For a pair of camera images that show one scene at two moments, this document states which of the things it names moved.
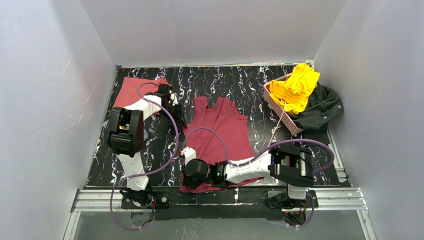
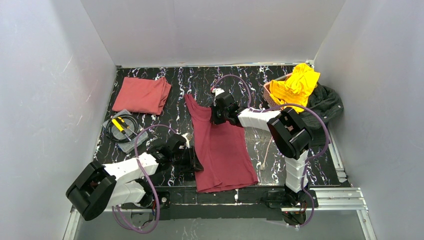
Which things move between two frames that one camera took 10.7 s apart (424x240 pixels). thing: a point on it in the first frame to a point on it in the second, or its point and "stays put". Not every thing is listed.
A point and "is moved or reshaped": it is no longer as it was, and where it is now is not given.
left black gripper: [180, 113] to [191, 159]
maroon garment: [219, 133] is moved or reshaped
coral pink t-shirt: [132, 89] stays put
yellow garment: [294, 91] stays put
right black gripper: [186, 180] to [216, 114]
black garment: [324, 103] stays put
